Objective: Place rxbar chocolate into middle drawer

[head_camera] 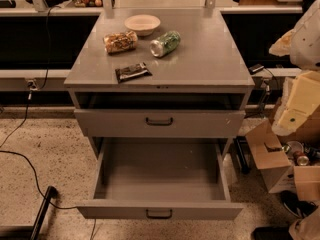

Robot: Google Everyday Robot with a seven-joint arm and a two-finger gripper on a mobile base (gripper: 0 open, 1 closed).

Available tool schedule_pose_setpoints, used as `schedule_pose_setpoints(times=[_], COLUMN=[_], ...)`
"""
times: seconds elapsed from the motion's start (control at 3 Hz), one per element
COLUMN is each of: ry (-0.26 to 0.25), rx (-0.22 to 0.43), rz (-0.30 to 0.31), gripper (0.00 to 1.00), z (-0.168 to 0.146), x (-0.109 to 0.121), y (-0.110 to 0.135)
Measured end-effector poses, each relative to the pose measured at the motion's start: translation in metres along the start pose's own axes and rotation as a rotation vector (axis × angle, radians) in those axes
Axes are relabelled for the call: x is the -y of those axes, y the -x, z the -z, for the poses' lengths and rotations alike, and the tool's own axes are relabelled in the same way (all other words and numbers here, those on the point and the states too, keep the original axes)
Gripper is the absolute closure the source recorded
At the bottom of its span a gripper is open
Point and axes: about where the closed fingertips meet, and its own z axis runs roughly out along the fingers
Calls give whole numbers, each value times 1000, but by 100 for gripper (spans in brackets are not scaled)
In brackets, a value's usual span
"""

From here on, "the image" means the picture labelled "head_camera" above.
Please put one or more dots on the green soda can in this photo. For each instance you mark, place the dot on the green soda can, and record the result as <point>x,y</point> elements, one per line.
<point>165,44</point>

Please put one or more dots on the open cardboard box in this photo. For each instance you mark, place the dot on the open cardboard box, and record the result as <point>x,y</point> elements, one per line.
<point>278,172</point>

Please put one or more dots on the red can in box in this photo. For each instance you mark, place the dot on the red can in box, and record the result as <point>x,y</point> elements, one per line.
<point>301,158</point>

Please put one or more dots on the grey metal drawer cabinet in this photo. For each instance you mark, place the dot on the grey metal drawer cabinet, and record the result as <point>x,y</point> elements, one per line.
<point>205,72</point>

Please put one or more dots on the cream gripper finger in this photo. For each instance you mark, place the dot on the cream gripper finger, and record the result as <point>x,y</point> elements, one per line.
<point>300,99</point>

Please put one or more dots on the white shallow bowl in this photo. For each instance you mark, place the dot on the white shallow bowl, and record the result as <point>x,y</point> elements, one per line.
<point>142,25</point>

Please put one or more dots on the black stand leg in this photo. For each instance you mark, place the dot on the black stand leg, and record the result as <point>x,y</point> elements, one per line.
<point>51,192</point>

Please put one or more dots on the open grey middle drawer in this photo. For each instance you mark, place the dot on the open grey middle drawer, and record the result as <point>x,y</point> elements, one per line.
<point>160,179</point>

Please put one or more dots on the closed upper grey drawer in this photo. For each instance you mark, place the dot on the closed upper grey drawer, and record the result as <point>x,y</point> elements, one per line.
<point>159,123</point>

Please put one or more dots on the black shoe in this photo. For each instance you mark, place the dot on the black shoe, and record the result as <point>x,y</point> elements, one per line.
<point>300,209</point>

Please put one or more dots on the dark rxbar chocolate wrapper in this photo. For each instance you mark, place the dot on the dark rxbar chocolate wrapper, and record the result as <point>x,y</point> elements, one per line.
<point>132,72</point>

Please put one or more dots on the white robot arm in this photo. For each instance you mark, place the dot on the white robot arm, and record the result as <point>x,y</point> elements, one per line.
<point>302,43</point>

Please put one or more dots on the small black device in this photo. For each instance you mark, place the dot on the small black device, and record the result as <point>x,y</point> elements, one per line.
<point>255,69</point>

